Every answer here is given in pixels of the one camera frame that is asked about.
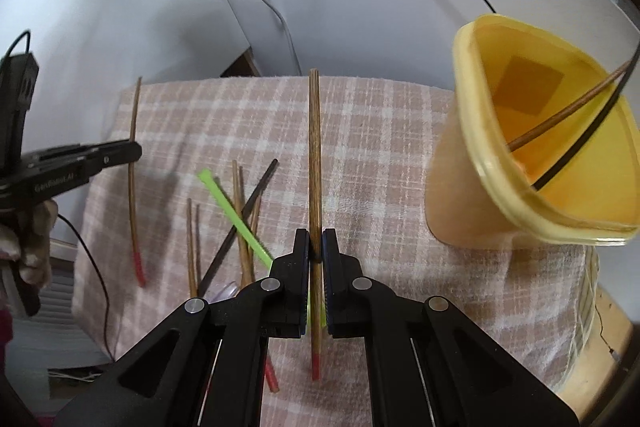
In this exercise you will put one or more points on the green plastic spoon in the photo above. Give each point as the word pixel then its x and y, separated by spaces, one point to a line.
pixel 215 190

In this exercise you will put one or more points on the brown chopstick crossing low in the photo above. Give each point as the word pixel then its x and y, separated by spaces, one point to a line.
pixel 191 249

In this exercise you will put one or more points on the black chopstick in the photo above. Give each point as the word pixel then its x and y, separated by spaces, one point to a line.
pixel 228 241
pixel 568 156

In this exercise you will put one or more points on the clear purple plastic spoon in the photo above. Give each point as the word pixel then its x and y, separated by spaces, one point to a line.
pixel 222 294

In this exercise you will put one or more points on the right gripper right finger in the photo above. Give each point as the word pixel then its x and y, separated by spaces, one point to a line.
pixel 428 363

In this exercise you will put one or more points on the yellow plastic utensil cup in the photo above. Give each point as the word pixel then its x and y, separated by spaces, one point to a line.
pixel 539 145

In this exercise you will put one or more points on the pink plaid cloth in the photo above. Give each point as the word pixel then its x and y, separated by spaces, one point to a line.
pixel 377 139

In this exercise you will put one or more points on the brown chopstick vertical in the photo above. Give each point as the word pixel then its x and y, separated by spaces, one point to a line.
pixel 132 204

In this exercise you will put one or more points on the left gloved hand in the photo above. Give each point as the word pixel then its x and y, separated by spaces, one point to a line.
pixel 25 257

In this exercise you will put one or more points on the brown chopstick short diagonal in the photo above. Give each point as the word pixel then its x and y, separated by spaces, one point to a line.
pixel 248 273

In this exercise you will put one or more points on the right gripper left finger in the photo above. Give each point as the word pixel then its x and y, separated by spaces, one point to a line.
pixel 204 365

